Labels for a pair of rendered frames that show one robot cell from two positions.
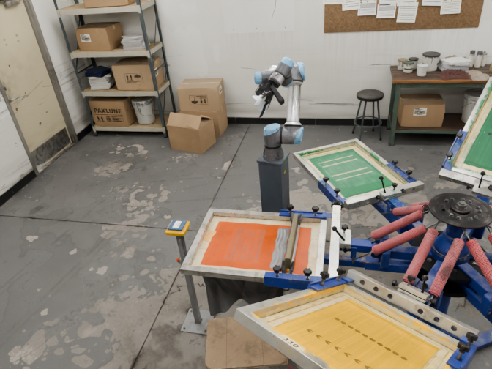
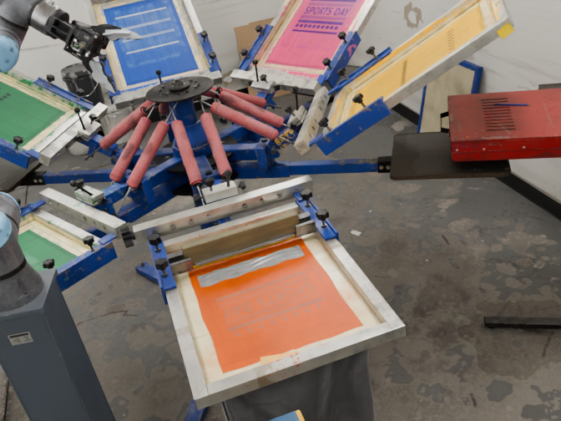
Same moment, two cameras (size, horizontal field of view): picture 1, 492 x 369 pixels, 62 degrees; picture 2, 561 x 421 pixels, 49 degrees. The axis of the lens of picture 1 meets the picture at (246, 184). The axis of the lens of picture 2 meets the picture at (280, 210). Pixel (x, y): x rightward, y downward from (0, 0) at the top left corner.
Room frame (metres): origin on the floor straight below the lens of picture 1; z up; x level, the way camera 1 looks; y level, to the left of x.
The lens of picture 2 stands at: (2.52, 1.37, 2.13)
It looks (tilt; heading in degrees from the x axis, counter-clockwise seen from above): 30 degrees down; 242
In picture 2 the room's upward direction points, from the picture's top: 10 degrees counter-clockwise
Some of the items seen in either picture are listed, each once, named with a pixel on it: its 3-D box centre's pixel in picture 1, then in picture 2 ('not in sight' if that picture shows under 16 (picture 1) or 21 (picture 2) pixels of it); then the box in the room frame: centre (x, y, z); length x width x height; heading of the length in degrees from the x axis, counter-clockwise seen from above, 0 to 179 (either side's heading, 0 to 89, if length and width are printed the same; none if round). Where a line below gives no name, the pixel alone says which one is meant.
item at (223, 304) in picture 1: (244, 295); not in sight; (1.69, 0.07, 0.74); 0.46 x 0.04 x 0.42; 75
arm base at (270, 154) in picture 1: (272, 149); (8, 278); (2.52, -0.21, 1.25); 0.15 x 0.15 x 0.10
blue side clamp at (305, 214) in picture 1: (302, 217); (163, 269); (2.08, -0.34, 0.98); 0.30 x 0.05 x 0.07; 75
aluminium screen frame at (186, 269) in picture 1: (258, 243); (261, 283); (1.87, -0.04, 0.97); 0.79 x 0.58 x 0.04; 75
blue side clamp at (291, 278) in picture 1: (292, 280); (316, 222); (1.54, -0.20, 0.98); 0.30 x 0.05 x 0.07; 75
